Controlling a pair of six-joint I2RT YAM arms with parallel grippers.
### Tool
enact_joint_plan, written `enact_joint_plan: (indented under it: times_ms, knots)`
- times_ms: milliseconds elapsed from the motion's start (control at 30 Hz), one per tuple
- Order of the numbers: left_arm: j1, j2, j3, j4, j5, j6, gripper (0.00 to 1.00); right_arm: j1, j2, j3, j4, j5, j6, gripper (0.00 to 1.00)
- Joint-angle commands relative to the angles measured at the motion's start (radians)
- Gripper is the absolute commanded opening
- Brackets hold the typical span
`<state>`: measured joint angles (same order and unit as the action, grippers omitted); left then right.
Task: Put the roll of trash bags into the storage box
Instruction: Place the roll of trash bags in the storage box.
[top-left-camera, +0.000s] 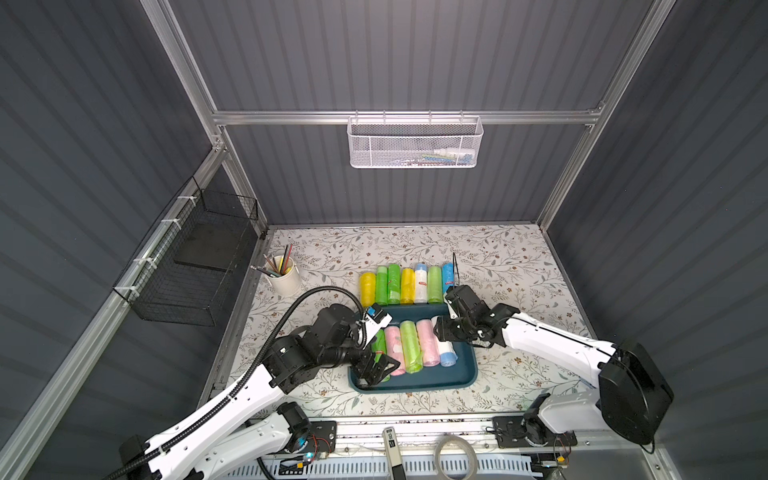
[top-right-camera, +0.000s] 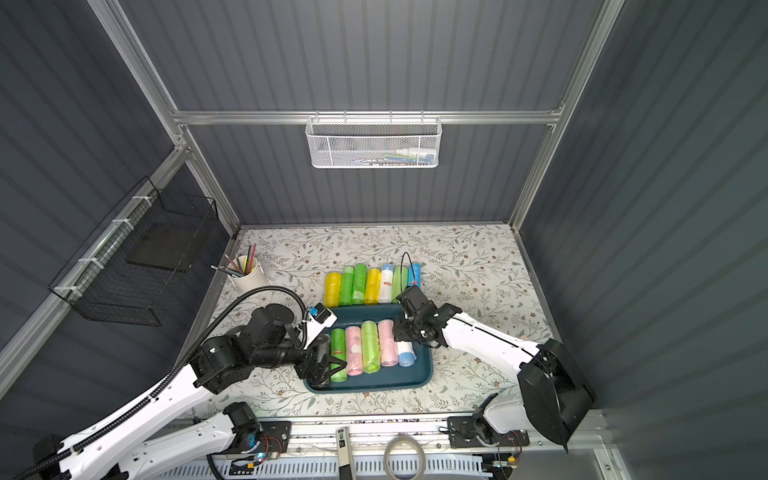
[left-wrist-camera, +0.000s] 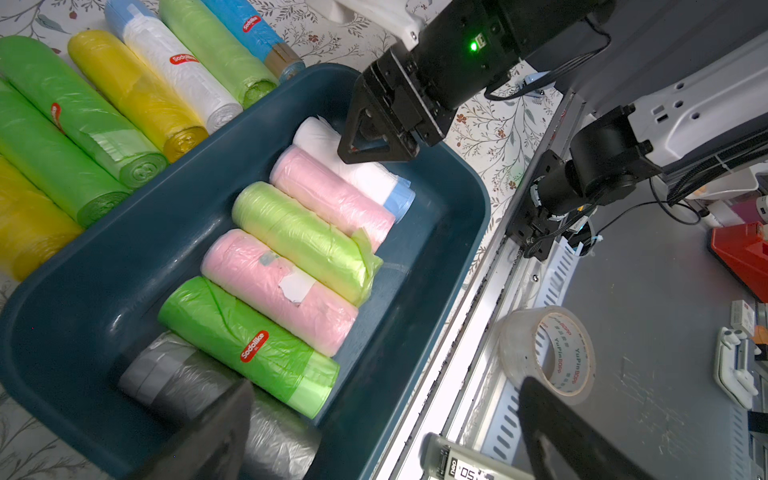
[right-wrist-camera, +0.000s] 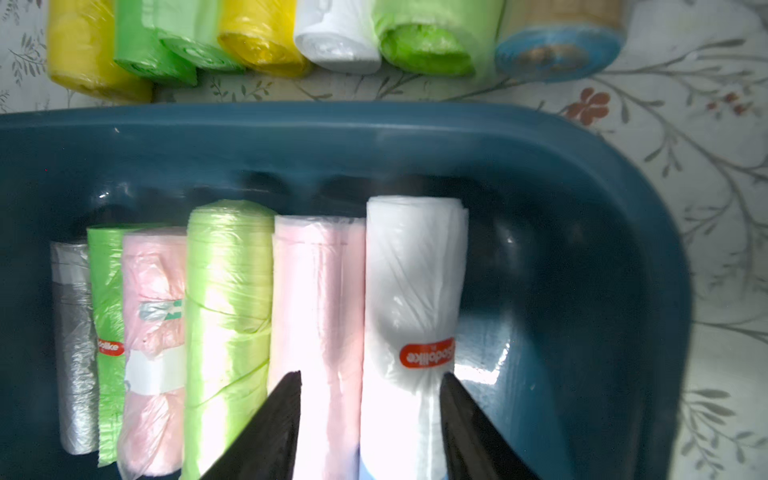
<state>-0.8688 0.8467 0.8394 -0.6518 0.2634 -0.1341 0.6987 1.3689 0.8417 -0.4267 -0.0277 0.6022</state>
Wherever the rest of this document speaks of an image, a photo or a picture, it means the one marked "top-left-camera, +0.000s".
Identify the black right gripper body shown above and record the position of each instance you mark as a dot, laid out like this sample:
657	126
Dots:
454	327

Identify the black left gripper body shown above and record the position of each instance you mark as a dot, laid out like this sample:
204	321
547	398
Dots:
366	363

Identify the pink trash bag roll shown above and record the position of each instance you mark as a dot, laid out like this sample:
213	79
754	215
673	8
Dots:
428	343
395	348

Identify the pale green trash bag roll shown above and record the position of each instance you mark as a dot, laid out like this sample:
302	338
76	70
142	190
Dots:
413	360

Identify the yellow trash bag roll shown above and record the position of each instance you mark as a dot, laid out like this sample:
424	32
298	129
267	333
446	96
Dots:
367	284
407	284

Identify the bright green trash bag roll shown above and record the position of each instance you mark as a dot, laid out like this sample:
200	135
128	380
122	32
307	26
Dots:
381	285

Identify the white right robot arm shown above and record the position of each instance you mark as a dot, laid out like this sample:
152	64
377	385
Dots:
627	393

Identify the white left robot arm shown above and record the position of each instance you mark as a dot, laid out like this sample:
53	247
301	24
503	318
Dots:
340	335

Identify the teal plastic storage box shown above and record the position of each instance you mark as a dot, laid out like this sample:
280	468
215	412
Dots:
461	375

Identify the white blue trash bag roll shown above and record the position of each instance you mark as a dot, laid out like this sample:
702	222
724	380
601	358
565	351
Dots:
421	283

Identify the light green trash bag roll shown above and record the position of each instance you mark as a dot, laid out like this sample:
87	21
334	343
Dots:
434	285

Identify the dark green trash bag roll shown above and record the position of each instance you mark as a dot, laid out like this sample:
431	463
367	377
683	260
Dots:
393	284

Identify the grey handheld device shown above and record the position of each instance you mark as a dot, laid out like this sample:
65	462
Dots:
393	454

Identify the white pen cup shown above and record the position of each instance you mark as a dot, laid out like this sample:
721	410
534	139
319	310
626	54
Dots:
281	272

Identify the black wire wall basket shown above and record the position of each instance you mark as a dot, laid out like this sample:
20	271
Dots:
192	274

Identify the white wire wall basket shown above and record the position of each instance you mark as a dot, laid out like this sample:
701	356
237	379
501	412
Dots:
414	142

